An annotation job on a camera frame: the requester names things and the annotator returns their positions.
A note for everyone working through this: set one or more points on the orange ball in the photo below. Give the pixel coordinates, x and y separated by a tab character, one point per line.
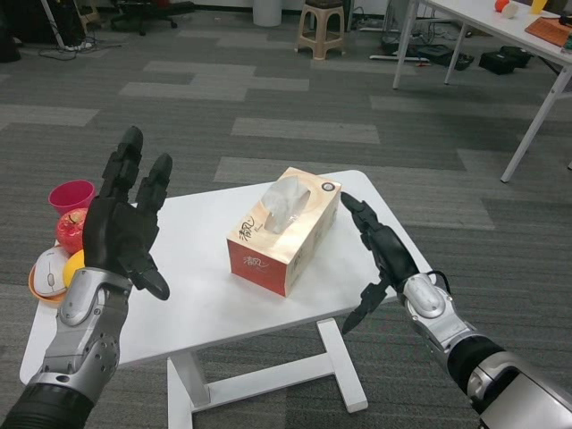
500	4

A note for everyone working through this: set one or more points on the white cup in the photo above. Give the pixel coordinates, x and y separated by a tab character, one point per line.
511	10

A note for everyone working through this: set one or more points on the orange board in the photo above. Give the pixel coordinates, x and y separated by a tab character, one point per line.
547	30

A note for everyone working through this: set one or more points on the black bag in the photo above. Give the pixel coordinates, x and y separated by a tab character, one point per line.
435	54

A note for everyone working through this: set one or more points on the white table base frame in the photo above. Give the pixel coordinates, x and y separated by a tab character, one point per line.
344	371

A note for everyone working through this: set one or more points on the orange plate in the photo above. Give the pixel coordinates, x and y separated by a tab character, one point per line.
42	298

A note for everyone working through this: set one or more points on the flat black case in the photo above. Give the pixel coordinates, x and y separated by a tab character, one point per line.
523	56
498	62

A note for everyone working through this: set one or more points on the black office chair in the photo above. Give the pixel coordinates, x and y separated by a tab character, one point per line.
143	20

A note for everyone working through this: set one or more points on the pink plastic cup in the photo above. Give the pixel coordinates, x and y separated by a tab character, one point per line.
71	199

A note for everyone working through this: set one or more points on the white plant pot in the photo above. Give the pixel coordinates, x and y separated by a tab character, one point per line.
267	11

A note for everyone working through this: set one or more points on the white power strip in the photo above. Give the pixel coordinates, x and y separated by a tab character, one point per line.
73	45

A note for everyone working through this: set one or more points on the white computer mouse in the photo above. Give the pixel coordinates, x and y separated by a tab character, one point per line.
49	272

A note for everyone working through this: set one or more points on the beige plastic stool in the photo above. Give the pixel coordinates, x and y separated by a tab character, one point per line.
322	13

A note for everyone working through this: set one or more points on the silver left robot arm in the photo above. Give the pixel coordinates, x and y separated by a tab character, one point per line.
80	339

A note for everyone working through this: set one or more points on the large white desk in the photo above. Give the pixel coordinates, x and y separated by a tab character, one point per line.
514	31

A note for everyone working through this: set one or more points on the black trash bin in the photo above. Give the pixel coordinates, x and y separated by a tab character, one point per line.
9	49

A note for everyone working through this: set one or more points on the red and beige tissue box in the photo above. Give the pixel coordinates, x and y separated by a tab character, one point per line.
257	266

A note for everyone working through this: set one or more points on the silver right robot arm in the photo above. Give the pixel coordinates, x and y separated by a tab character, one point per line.
447	322

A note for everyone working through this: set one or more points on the small yellowish stool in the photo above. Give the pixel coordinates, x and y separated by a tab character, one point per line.
87	10

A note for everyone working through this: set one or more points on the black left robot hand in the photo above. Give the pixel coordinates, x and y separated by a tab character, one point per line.
111	232

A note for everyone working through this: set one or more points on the yellow lemon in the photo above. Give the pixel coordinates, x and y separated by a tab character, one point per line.
73	268

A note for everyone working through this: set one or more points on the small black pouch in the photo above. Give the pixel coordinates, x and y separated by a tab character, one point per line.
465	59

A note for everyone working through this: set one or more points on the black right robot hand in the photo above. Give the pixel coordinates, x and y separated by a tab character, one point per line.
393	254

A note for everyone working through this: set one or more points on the red apple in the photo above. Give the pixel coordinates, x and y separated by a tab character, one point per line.
69	232

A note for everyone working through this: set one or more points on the white standing desk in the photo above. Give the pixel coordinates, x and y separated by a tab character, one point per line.
389	56

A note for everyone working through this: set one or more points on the yellow cup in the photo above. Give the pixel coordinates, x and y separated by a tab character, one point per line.
539	6

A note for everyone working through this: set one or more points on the white desk leg frame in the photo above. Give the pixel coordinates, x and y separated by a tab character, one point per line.
52	22

